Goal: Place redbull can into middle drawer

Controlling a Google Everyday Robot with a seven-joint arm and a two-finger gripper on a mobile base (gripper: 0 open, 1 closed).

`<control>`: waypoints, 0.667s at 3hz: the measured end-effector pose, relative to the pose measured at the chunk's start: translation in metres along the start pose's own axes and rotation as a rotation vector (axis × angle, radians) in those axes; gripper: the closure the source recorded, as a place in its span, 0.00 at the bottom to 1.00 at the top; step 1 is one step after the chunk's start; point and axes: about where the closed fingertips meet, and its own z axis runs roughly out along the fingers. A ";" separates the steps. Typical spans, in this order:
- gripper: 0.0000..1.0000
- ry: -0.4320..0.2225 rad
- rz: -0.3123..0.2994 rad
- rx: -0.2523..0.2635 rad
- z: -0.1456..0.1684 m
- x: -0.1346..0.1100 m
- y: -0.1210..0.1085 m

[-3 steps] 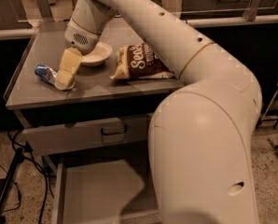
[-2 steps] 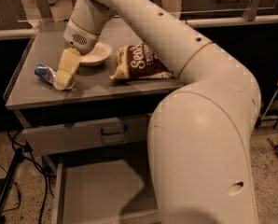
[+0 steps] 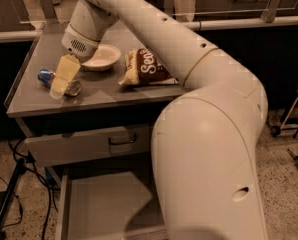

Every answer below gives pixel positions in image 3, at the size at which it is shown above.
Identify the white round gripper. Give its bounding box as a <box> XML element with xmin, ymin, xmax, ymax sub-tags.
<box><xmin>49</xmin><ymin>23</ymin><xmax>100</xmax><ymax>100</ymax></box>

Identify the blue silver redbull can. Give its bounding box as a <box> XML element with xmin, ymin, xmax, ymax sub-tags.
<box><xmin>37</xmin><ymin>67</ymin><xmax>82</xmax><ymax>98</ymax></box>

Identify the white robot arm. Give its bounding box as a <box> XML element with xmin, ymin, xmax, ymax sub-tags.
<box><xmin>62</xmin><ymin>0</ymin><xmax>268</xmax><ymax>240</ymax></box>

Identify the grey metal drawer cabinet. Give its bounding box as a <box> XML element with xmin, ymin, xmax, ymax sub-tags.
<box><xmin>3</xmin><ymin>16</ymin><xmax>190</xmax><ymax>172</ymax></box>

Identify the grey top drawer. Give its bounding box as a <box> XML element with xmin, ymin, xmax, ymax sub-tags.
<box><xmin>25</xmin><ymin>124</ymin><xmax>151</xmax><ymax>167</ymax></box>

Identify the grey open middle drawer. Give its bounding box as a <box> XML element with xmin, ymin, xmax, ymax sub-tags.
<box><xmin>55</xmin><ymin>169</ymin><xmax>168</xmax><ymax>240</ymax></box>

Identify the white paper bowl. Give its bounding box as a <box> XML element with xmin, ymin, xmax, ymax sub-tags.
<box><xmin>83</xmin><ymin>44</ymin><xmax>121</xmax><ymax>72</ymax></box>

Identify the brown yellow snack bag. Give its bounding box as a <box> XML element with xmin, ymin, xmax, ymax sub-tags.
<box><xmin>119</xmin><ymin>48</ymin><xmax>178</xmax><ymax>86</ymax></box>

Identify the black tripod leg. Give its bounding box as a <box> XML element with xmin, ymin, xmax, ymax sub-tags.
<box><xmin>0</xmin><ymin>158</ymin><xmax>25</xmax><ymax>229</ymax></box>

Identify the black floor cable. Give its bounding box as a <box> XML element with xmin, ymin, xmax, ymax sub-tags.
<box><xmin>0</xmin><ymin>138</ymin><xmax>61</xmax><ymax>240</ymax></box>

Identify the white horizontal rail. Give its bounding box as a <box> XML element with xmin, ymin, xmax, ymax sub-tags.
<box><xmin>182</xmin><ymin>16</ymin><xmax>298</xmax><ymax>31</ymax></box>

